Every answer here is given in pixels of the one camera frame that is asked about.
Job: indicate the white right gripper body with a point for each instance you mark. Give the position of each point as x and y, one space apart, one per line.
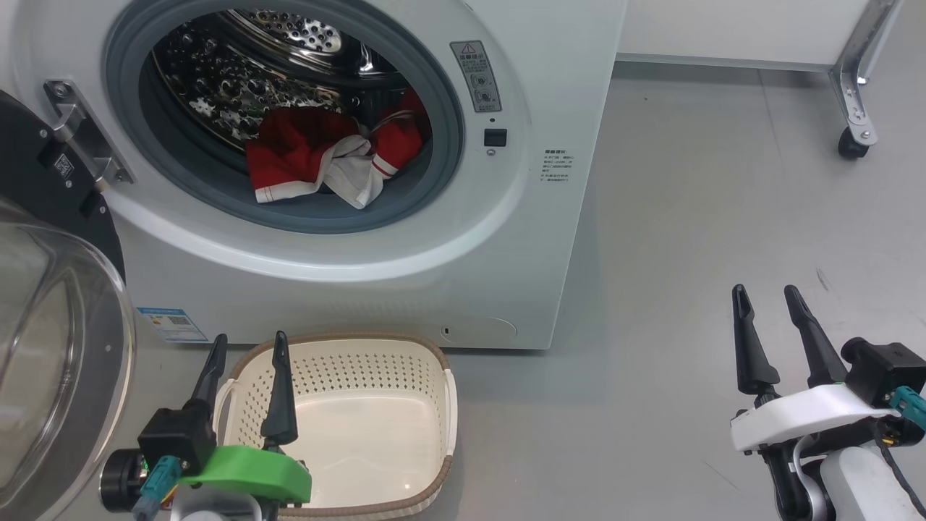
796 416

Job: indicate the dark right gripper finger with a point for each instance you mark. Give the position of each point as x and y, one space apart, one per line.
752 362
821 358

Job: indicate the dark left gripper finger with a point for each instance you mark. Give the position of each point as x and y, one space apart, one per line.
211 380
281 405

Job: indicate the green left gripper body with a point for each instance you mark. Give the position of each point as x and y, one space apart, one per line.
246 470

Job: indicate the black glass washing machine door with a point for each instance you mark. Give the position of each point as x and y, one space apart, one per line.
58 362

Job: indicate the red and white garment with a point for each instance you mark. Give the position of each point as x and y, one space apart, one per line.
296 145

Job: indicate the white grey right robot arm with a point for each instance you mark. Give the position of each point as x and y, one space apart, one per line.
861 485

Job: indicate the cream perforated laundry basket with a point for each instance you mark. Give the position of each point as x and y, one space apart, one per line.
362 434

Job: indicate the white washing machine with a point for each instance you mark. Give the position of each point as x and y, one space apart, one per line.
362 304

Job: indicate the grey rubber door gasket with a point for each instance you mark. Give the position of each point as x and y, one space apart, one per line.
304 213

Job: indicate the metal door hinge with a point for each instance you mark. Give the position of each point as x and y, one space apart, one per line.
87 141

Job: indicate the steel washing machine drum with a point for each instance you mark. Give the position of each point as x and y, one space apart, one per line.
239 79

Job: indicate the black door latch socket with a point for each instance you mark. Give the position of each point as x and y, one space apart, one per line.
495 137

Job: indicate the blue energy label sticker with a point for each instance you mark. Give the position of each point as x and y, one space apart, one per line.
172 325

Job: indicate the black caster wheel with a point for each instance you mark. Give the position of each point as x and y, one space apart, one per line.
852 147

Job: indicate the round drain filter cover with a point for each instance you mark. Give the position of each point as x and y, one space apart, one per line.
485 329

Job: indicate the small printed text sticker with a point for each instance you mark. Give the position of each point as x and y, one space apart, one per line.
557 166

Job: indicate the grey warning sticker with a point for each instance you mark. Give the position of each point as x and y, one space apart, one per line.
476 76

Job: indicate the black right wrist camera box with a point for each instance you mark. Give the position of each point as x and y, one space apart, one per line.
886 373

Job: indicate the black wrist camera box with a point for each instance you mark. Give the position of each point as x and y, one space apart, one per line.
177 438
886 373

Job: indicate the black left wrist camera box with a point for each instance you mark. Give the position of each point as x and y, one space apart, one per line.
177 438

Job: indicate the metal cabinet leg bracket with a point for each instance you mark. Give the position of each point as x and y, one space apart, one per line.
857 72

